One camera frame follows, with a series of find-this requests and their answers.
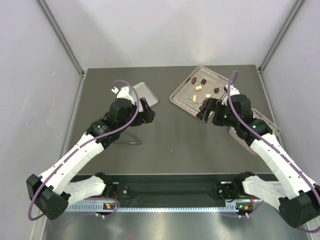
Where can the dark round chocolate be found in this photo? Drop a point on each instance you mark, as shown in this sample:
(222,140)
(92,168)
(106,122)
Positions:
(216,90)

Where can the slotted cable duct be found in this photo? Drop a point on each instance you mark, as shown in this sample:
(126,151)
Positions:
(102,207)

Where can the small plain metal tray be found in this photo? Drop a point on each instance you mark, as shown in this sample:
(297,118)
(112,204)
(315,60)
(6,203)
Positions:
(144,91)

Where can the milk chocolate block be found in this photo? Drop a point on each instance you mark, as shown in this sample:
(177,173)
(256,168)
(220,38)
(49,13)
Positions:
(194,80)

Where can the metal serving tongs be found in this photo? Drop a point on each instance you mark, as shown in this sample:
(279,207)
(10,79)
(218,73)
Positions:
(127,138)

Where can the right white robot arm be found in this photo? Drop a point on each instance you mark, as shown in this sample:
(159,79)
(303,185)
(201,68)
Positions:
(297,196)

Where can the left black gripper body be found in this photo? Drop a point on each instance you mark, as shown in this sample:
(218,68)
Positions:
(143,117)

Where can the left aluminium frame post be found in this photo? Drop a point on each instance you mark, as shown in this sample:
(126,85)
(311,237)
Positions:
(60,35)

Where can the brown rectangular chocolate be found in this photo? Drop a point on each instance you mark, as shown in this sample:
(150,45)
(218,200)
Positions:
(205,101)

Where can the large stepped metal tray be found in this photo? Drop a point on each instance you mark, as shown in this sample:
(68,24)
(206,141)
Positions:
(183,95)

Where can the dark square chocolate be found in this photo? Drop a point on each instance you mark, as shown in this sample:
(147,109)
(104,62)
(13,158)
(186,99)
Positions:
(203,81)

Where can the right aluminium frame post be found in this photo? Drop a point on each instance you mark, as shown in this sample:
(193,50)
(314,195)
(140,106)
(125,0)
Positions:
(297,6)

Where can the aluminium frame post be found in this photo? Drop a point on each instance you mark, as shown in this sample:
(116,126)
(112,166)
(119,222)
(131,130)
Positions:
(297,6)
(60,35)

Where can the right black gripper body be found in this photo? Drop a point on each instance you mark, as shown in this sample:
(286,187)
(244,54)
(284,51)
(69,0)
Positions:
(222,116)

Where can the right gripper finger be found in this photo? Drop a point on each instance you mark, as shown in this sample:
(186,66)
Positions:
(211,104)
(204,114)

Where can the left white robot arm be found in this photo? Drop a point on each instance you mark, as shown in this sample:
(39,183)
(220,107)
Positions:
(53,190)

